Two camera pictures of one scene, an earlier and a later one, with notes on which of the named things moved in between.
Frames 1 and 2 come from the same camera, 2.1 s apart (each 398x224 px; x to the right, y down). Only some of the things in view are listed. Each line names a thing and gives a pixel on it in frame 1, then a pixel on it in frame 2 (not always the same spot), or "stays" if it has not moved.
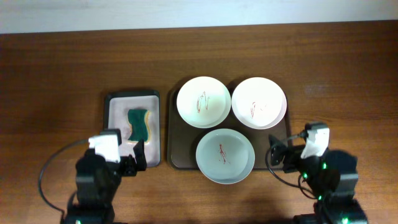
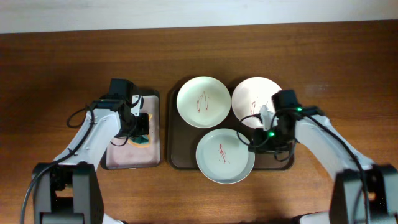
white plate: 203,102 stays
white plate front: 225,156 stays
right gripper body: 293,163 → 273,140
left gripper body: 127,168 → 140,126
